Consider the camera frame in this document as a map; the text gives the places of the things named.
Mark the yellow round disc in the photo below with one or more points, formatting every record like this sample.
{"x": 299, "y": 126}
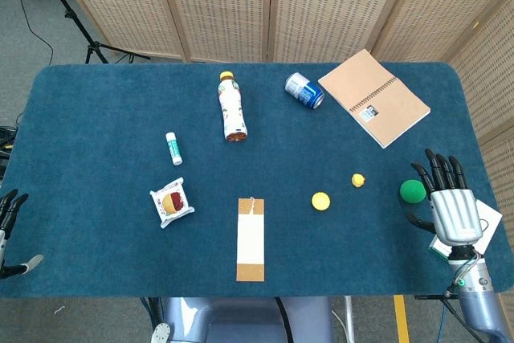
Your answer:
{"x": 321, "y": 201}

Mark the black tripod stand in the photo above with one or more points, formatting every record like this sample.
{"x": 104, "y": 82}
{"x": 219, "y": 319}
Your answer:
{"x": 76, "y": 23}

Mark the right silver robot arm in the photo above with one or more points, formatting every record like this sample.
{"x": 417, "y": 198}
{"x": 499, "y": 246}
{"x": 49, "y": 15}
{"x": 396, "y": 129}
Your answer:
{"x": 478, "y": 307}

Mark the small yellow object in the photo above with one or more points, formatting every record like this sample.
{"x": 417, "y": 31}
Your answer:
{"x": 357, "y": 180}

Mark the white snack packet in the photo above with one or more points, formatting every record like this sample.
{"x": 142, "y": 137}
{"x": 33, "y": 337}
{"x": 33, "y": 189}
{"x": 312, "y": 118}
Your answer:
{"x": 172, "y": 202}

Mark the white bottle with yellow cap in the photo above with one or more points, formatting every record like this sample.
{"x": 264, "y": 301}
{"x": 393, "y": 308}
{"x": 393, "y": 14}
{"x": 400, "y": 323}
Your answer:
{"x": 232, "y": 106}

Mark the green foam ball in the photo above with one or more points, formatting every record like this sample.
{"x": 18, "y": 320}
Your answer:
{"x": 412, "y": 191}

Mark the blue table carpet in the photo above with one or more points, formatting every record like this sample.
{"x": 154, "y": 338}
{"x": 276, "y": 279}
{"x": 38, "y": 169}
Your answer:
{"x": 120, "y": 262}

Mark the blue grey robot torso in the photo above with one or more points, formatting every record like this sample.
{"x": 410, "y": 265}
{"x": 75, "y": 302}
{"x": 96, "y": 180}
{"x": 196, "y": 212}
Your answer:
{"x": 241, "y": 321}

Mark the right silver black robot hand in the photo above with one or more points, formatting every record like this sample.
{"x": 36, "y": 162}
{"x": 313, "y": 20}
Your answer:
{"x": 455, "y": 214}

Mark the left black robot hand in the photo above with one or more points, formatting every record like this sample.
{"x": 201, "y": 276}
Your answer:
{"x": 9, "y": 210}

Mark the blue white drink can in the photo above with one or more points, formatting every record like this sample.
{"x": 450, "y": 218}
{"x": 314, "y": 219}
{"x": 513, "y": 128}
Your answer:
{"x": 304, "y": 90}

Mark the white green glue stick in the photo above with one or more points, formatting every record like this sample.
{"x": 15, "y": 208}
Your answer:
{"x": 174, "y": 149}

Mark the brown spiral notebook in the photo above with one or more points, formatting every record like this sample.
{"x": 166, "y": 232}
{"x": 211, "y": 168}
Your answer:
{"x": 373, "y": 94}

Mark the orange white bookmark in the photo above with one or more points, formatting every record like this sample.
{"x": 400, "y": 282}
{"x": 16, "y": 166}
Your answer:
{"x": 251, "y": 238}

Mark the white card packet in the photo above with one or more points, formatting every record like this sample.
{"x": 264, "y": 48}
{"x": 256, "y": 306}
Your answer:
{"x": 489, "y": 218}

